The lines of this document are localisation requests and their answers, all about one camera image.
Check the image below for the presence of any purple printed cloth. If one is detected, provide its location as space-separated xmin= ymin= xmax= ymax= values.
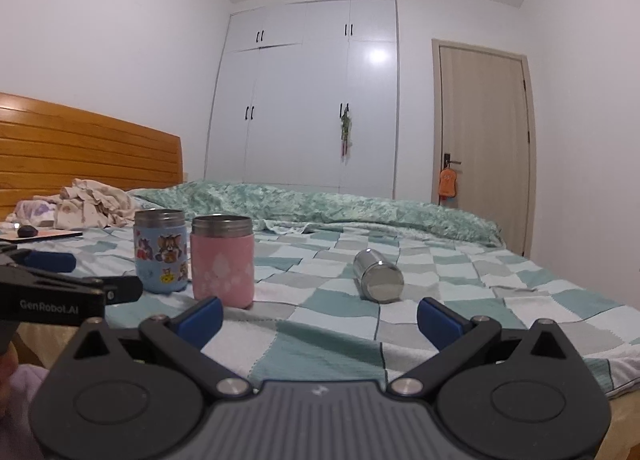
xmin=12 ymin=199 xmax=57 ymax=229

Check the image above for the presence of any white wardrobe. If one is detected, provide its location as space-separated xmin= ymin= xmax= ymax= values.
xmin=203 ymin=0 xmax=400 ymax=201

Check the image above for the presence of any pile of beige clothes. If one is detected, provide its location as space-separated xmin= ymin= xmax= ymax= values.
xmin=52 ymin=178 xmax=139 ymax=230

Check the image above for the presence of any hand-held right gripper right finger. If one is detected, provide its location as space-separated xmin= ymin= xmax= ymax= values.
xmin=390 ymin=297 xmax=585 ymax=397

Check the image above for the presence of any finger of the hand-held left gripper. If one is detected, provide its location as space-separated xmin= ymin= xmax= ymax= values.
xmin=0 ymin=244 xmax=77 ymax=275
xmin=47 ymin=275 xmax=144 ymax=305

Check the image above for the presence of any pink steel cup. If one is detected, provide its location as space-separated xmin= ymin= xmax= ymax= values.
xmin=189 ymin=214 xmax=255 ymax=310

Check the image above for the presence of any stainless steel cup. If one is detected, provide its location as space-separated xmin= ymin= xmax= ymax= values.
xmin=353 ymin=248 xmax=405 ymax=303

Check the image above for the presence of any hanging tassel ornament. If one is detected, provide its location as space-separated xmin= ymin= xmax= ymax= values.
xmin=338 ymin=108 xmax=354 ymax=161

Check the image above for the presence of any wooden headboard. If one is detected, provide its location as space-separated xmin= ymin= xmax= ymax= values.
xmin=0 ymin=92 xmax=182 ymax=221

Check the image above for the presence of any green patterned quilt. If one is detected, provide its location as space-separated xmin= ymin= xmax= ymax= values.
xmin=130 ymin=179 xmax=504 ymax=249

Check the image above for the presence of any blue cartoon steel cup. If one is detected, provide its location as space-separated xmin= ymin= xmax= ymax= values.
xmin=133 ymin=209 xmax=190 ymax=295

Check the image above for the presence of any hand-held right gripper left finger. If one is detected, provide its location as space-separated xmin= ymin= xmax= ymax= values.
xmin=65 ymin=296 xmax=252 ymax=397

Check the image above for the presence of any orange hanging pouch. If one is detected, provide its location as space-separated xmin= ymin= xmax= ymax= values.
xmin=438 ymin=167 xmax=459 ymax=199

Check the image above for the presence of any checkered blanket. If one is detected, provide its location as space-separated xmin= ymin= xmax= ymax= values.
xmin=0 ymin=221 xmax=640 ymax=397

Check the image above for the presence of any beige wooden door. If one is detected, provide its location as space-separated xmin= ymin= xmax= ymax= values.
xmin=432 ymin=38 xmax=537 ymax=259

